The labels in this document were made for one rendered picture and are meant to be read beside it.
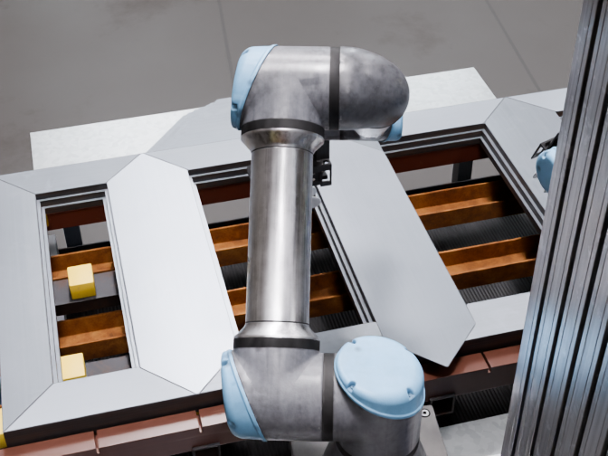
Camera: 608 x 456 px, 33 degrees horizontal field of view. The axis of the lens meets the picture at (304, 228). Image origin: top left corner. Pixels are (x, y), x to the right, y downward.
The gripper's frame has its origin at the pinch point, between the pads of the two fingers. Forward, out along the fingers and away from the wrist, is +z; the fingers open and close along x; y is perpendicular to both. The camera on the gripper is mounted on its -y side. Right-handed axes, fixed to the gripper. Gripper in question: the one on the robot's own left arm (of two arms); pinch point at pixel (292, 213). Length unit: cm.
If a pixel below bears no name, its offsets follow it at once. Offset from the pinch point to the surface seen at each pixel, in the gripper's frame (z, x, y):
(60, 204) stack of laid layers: 9, 27, -46
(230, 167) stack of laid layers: 7.1, 28.0, -7.8
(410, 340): 5.7, -34.5, 13.7
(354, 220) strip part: 5.9, 1.6, 13.6
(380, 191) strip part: 5.8, 9.5, 21.9
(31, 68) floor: 92, 229, -57
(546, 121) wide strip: 6, 25, 68
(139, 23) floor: 92, 254, -8
